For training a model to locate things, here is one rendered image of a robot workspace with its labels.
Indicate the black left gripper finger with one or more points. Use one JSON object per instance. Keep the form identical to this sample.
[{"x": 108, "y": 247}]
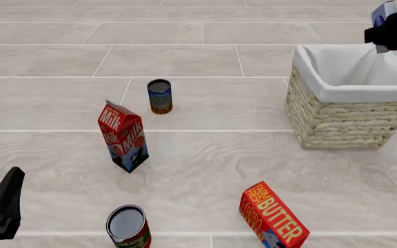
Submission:
[{"x": 7, "y": 193}]

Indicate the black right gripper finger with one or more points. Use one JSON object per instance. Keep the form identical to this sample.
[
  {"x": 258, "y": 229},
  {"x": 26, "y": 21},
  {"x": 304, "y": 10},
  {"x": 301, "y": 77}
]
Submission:
[{"x": 384, "y": 37}]

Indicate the blue white cream cheese box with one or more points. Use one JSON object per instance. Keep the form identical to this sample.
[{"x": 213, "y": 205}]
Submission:
[{"x": 379, "y": 16}]

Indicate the wicker basket with white liner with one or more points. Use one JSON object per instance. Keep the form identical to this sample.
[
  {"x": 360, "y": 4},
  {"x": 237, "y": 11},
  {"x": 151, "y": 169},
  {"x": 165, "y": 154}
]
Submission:
[{"x": 343, "y": 118}]

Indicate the red tomato sauce can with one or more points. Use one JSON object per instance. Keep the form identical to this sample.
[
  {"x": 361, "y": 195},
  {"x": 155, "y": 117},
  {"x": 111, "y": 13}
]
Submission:
[{"x": 129, "y": 230}]

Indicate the red milk carton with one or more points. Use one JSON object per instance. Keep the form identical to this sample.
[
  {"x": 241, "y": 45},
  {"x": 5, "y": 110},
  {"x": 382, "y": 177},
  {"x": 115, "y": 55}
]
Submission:
[{"x": 124, "y": 137}]

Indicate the blue alphabet soup can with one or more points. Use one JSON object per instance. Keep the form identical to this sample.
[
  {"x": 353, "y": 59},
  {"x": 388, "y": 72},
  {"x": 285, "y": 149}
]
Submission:
[{"x": 160, "y": 99}]

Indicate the red butter box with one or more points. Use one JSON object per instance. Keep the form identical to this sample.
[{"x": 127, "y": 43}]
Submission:
[{"x": 274, "y": 219}]

